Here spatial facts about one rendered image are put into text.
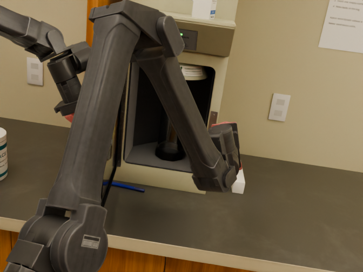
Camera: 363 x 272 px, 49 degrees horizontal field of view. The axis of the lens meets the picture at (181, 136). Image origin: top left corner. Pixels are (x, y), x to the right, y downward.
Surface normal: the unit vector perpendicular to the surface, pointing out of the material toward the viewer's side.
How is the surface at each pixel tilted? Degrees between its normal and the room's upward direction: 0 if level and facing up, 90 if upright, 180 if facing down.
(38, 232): 45
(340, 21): 90
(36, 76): 90
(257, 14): 90
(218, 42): 135
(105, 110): 70
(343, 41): 90
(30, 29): 66
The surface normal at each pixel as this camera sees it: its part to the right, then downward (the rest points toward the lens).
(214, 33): -0.15, 0.91
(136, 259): -0.10, 0.36
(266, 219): 0.12, -0.92
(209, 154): 0.75, -0.07
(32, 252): -0.44, -0.59
